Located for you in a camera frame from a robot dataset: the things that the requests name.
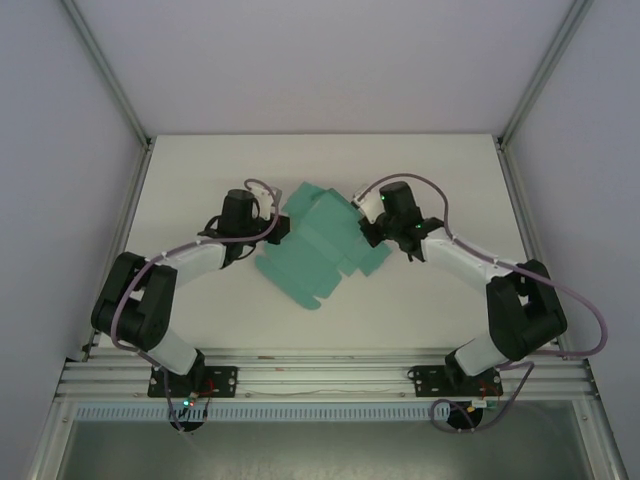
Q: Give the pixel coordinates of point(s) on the green paper box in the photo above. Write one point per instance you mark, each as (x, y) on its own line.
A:
(320, 240)

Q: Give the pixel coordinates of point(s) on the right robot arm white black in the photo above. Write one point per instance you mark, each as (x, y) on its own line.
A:
(520, 325)

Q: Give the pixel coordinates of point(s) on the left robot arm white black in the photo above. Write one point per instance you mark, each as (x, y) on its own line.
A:
(170, 345)

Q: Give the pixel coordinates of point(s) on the small circuit board with LED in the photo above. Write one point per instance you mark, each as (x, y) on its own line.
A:
(189, 401)
(484, 404)

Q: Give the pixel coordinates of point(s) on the aluminium side rail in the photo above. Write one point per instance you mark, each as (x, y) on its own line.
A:
(131, 215)
(522, 210)

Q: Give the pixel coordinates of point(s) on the wide aluminium base rail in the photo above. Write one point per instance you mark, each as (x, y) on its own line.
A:
(325, 372)

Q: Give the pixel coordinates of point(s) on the aluminium frame post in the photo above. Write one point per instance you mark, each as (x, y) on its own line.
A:
(545, 70)
(107, 70)

